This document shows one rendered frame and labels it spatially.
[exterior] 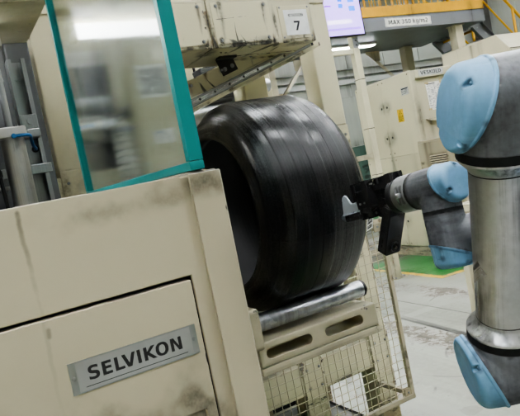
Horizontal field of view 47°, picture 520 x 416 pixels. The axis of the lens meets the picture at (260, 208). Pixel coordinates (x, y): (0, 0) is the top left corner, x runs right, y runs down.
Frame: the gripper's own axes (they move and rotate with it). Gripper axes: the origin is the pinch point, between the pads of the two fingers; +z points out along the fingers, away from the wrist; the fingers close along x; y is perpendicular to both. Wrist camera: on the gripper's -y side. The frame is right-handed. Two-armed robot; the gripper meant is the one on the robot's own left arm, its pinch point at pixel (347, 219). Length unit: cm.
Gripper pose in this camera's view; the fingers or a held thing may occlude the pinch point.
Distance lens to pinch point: 139.2
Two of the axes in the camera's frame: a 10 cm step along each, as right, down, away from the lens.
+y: -2.5, -9.7, 0.5
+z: -4.6, 1.7, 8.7
